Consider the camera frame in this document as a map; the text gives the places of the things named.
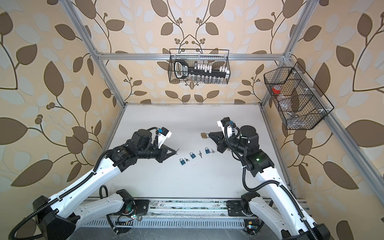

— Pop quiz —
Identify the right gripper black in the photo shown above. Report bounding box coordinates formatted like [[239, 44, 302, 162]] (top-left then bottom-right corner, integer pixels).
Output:
[[209, 131, 247, 157]]

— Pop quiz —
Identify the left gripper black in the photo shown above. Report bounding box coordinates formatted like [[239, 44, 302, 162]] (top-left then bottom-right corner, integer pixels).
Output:
[[136, 142, 178, 164]]

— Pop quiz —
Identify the long-shackle brass padlock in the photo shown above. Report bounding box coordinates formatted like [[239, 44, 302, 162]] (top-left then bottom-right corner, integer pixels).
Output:
[[201, 133, 209, 139]]

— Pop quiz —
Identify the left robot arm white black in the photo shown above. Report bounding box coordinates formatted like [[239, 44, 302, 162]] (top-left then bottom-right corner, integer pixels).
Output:
[[8, 128, 177, 240]]

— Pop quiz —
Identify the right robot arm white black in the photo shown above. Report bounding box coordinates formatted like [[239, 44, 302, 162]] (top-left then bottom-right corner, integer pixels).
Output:
[[208, 117, 331, 240]]

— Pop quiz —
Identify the black tool with white bits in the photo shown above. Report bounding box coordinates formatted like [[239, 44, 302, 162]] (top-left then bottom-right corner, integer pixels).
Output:
[[173, 60, 231, 79]]

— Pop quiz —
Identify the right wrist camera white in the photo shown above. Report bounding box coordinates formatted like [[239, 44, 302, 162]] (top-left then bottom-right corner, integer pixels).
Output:
[[217, 117, 240, 140]]

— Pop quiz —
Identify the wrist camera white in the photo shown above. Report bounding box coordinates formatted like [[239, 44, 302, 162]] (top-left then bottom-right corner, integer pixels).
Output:
[[217, 117, 240, 140], [154, 127, 172, 149]]

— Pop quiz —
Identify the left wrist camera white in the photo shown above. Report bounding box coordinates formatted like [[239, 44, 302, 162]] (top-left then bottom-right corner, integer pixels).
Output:
[[154, 127, 172, 149]]

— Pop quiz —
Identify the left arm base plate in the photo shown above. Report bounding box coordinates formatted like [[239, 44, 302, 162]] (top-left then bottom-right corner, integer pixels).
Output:
[[119, 199, 150, 216]]

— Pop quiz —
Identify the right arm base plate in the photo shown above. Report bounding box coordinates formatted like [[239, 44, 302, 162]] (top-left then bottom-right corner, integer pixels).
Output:
[[226, 200, 247, 217]]

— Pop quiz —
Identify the back wire basket black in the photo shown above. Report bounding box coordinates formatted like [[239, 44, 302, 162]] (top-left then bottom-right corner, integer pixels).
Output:
[[168, 48, 231, 85]]

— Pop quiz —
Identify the side wire basket black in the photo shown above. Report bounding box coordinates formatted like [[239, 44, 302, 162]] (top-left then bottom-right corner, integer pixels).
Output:
[[264, 63, 334, 130]]

